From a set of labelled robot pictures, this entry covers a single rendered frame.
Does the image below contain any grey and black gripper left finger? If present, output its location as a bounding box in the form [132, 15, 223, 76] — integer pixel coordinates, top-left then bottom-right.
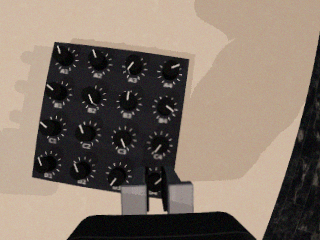
[121, 167, 149, 215]

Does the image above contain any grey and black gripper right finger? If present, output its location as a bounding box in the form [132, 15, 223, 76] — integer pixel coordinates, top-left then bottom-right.
[161, 166, 194, 214]

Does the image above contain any black knob box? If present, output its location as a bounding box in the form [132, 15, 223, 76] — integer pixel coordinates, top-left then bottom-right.
[32, 42, 189, 199]

